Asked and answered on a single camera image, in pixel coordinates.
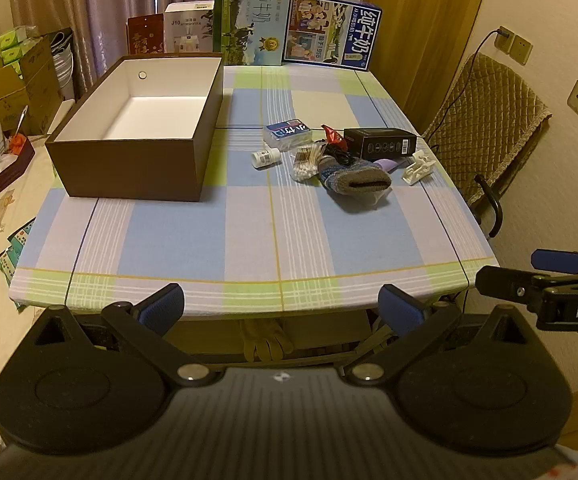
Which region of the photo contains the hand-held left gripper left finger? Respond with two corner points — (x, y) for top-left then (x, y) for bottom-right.
(34, 282), (222, 388)

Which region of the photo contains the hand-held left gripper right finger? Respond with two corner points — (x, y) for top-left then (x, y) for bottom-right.
(339, 284), (530, 387)

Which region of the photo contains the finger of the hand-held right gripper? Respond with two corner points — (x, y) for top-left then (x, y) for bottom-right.
(475, 265), (550, 307)
(530, 248), (578, 276)

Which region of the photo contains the brown cardboard box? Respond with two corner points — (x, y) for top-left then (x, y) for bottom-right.
(45, 52), (226, 203)

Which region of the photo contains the clear plastic box blue label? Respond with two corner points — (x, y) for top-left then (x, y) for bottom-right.
(264, 119), (314, 152)

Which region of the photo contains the plaid tablecloth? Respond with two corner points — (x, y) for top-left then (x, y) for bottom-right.
(9, 62), (500, 321)

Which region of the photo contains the grey knitted sock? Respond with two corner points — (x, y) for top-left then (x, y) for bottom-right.
(316, 155), (392, 195)

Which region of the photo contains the white plastic clip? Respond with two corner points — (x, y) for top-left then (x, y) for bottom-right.
(401, 150), (436, 185)

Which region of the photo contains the green patterned paper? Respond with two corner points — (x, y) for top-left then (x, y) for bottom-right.
(0, 217), (37, 288)

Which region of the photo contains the small black box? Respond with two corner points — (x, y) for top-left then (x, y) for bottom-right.
(343, 127), (418, 160)

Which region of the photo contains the chair with quilted cover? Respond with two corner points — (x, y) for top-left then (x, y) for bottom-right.
(421, 52), (552, 238)

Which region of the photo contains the cotton swab pack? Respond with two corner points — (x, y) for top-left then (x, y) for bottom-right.
(291, 142), (327, 183)

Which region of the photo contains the small white bottle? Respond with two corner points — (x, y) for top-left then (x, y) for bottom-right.
(250, 148), (282, 168)

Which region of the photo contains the dark brown tray box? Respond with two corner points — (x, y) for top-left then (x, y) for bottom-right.
(0, 135), (36, 196)

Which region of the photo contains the brown shipping carton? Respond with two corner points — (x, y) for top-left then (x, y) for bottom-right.
(21, 35), (64, 133)
(0, 65), (32, 133)

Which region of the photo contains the grey white bag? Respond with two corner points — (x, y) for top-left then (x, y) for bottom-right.
(51, 30), (77, 101)

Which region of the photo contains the red gift box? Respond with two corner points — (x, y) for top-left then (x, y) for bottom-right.
(127, 14), (166, 56)

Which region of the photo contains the white humidifier box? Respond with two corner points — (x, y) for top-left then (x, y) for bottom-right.
(164, 1), (217, 54)

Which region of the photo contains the blue milk carton box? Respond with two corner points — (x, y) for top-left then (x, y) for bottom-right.
(283, 0), (384, 72)

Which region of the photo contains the green milk carton box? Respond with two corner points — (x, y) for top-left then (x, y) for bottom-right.
(214, 0), (292, 67)

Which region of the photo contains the black charger cord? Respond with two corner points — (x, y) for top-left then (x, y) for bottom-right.
(421, 29), (502, 138)

